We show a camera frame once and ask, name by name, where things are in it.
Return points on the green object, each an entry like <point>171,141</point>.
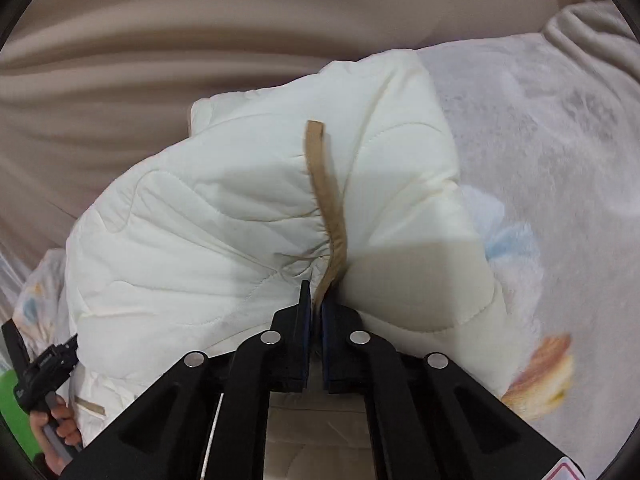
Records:
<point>9,400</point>

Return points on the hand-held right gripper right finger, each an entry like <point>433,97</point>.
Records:
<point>328,340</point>

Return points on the floral fleece blanket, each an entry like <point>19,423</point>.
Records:
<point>550,160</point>

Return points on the translucent plastic sheet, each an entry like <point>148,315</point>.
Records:
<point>11,272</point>

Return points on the person's left hand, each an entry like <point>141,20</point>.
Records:
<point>62,417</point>

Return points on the cream quilted garment tan trim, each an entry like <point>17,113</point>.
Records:
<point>200,235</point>

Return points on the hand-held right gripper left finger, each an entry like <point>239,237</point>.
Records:
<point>304,332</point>

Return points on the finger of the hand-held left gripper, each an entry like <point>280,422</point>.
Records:
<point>64,347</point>

